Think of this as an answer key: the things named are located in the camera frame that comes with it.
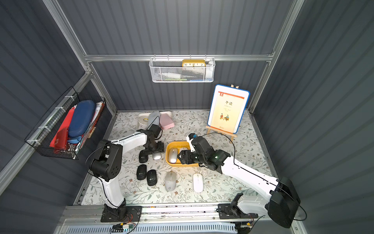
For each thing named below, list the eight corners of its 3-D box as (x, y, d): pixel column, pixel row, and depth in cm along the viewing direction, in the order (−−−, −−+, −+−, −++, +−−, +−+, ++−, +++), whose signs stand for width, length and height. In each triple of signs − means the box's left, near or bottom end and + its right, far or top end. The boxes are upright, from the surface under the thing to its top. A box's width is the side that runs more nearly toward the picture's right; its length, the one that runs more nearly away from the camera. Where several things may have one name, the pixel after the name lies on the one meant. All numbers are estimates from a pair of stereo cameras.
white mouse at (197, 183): (193, 192, 82) (193, 191, 80) (192, 175, 88) (192, 173, 86) (203, 192, 82) (203, 191, 80) (202, 175, 88) (202, 173, 86)
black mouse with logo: (148, 187, 84) (147, 185, 82) (147, 172, 90) (146, 171, 87) (157, 184, 85) (156, 183, 83) (155, 170, 90) (155, 168, 88)
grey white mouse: (164, 191, 83) (163, 189, 80) (166, 173, 89) (165, 171, 86) (175, 191, 82) (175, 189, 80) (176, 173, 89) (176, 171, 86)
